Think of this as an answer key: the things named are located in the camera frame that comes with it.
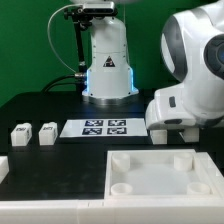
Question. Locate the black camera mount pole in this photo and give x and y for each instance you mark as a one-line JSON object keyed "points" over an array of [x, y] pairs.
{"points": [[81, 22]]}

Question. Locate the white marker sheet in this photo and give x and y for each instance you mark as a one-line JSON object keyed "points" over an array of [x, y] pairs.
{"points": [[104, 128]]}

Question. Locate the white obstacle fence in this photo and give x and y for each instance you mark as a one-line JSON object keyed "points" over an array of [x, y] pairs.
{"points": [[157, 210]]}

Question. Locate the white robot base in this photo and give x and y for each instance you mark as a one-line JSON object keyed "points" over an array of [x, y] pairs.
{"points": [[110, 77]]}

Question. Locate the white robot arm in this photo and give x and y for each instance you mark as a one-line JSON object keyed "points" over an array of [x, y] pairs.
{"points": [[192, 48]]}

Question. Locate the grey camera on mount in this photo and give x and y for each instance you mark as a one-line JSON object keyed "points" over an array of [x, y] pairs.
{"points": [[99, 8]]}

